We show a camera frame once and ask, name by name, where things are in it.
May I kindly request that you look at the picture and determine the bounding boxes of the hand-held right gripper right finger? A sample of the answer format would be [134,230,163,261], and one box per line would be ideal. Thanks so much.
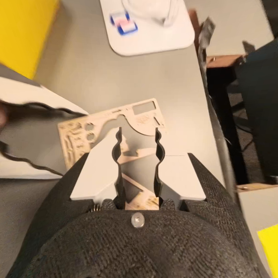
[153,127,207,204]

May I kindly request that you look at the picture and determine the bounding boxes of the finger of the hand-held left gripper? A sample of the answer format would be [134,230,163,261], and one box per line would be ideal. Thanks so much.
[0,64,89,119]
[0,141,65,180]

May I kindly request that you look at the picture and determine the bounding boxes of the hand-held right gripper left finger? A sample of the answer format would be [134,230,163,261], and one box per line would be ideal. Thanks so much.
[70,127,126,210]

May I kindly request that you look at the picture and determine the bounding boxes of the wooden parts sheet with round holes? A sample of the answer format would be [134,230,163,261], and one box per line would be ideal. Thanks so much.
[57,98,169,170]

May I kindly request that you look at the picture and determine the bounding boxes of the wooden parts sheet with slotted blocks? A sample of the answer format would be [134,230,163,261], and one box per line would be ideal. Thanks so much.
[122,173,160,211]

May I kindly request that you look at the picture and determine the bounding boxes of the yellow panel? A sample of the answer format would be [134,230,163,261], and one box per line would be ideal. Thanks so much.
[0,0,60,79]
[257,225,278,278]

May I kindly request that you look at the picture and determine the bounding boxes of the dark chair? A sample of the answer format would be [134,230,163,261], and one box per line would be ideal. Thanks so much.
[236,39,278,182]

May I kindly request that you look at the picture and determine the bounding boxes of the blue and white small box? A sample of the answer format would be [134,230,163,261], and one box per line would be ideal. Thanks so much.
[110,11,139,36]

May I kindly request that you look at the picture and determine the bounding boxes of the white tray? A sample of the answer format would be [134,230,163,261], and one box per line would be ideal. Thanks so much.
[100,0,195,56]

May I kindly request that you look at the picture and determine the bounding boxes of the black table frame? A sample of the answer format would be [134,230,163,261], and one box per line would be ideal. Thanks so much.
[205,65,249,185]

